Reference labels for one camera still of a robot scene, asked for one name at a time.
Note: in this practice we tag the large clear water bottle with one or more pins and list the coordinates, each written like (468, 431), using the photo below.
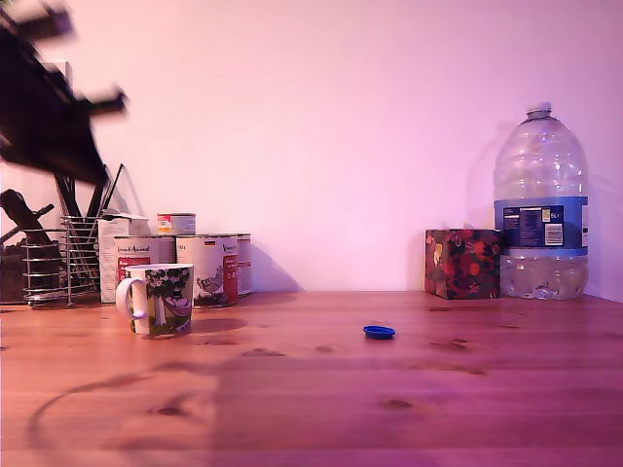
(541, 194)

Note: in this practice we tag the blue flat round lid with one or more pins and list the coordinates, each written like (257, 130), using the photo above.
(379, 333)

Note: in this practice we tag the white mug with cartoon print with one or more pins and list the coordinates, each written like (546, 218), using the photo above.
(168, 299)

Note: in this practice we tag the white red can chicken print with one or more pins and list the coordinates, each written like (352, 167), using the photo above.
(211, 267)

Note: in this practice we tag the dark wooden kitchen utensil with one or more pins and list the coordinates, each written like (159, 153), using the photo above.
(24, 214)

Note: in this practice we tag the black kitchen utensil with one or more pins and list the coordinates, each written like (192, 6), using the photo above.
(65, 194)
(96, 199)

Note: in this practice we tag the dark basket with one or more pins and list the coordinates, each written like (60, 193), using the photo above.
(10, 277)

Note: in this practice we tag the small white orange can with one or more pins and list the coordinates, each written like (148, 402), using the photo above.
(177, 224)

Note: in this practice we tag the floral tissue box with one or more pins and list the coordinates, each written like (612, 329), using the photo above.
(462, 265)

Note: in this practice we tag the white red labelled food can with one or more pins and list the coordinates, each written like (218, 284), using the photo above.
(146, 250)
(244, 265)

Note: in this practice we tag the white carton box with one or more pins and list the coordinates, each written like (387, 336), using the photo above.
(108, 243)

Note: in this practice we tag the grey metal spatula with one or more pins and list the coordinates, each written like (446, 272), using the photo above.
(117, 190)

